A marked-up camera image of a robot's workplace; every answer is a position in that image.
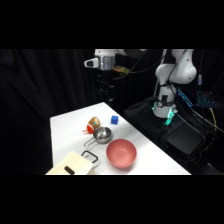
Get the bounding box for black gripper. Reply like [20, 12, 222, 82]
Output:
[97, 70, 116, 102]

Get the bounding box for blue cube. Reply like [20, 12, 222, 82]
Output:
[110, 115, 120, 126]

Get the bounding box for pink bowl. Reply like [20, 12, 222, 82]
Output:
[105, 138, 138, 169]

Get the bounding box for orange and red toy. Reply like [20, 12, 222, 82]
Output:
[82, 116, 102, 134]

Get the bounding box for small metal saucepan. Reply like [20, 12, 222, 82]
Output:
[83, 126, 113, 148]

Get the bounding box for black curtain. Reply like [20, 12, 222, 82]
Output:
[0, 49, 224, 176]

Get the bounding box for green light strip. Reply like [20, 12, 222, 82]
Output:
[162, 107, 177, 127]

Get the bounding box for wooden cutting board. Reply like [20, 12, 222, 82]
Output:
[45, 150, 96, 176]

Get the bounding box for black electronics box blue lights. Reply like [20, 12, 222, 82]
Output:
[194, 89, 218, 108]

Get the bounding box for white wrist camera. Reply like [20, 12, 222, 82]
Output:
[83, 57, 100, 69]

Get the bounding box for black wire frame handle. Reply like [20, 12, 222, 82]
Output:
[80, 150, 100, 164]

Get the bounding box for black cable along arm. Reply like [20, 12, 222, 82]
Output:
[153, 49, 169, 98]

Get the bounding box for blue bracket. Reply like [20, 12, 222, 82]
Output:
[176, 88, 194, 108]

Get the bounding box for yellow cable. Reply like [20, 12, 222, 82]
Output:
[207, 107, 218, 133]

